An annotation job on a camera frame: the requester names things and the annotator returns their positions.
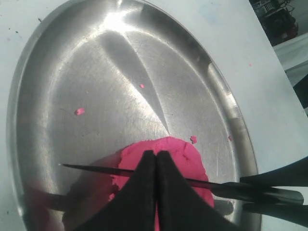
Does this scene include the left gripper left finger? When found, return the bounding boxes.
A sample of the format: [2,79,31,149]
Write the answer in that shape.
[75,150,156,231]

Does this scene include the round stainless steel plate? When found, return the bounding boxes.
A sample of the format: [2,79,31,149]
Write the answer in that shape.
[7,0,257,231]

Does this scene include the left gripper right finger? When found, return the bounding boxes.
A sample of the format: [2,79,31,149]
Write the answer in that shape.
[155,151,240,231]

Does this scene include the pink clay lump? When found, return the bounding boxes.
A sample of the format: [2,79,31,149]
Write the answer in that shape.
[109,136,215,231]

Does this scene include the black knife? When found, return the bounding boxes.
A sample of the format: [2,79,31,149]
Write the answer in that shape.
[59,164,304,205]

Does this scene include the pink dough crumb on plate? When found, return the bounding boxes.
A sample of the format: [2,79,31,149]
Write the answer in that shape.
[74,108,85,116]

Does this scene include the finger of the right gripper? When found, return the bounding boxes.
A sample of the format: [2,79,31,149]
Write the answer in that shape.
[240,160,308,187]
[243,203,308,228]

